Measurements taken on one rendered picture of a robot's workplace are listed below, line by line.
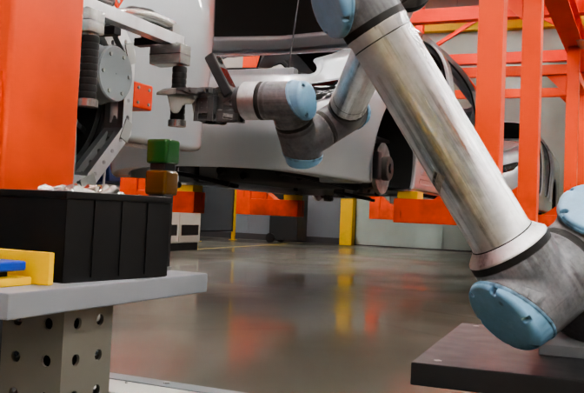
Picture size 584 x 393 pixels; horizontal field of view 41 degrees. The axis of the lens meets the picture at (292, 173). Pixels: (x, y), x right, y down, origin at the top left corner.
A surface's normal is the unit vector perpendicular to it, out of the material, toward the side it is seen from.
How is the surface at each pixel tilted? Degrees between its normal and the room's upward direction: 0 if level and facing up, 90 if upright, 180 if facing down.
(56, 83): 90
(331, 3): 115
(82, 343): 90
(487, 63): 90
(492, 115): 90
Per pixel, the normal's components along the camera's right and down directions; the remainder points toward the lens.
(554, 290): 0.28, -0.20
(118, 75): 0.91, 0.02
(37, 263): -0.40, -0.07
